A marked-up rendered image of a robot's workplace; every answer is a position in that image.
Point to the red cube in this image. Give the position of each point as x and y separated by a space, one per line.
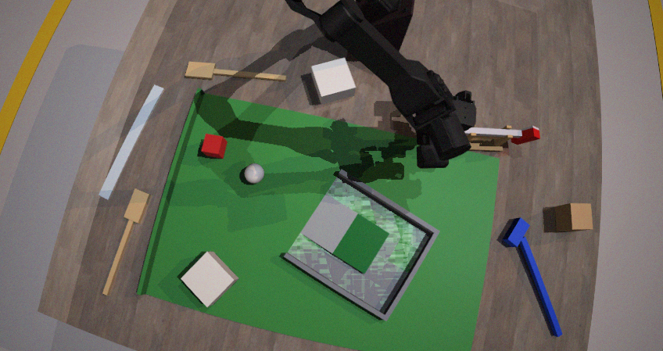
214 145

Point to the white golf ball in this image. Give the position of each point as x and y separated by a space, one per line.
254 173

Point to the green flat mat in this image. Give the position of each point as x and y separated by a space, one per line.
250 227

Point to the blue putter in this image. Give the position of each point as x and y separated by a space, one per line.
514 237

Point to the tan cardboard box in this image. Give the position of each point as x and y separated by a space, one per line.
574 217

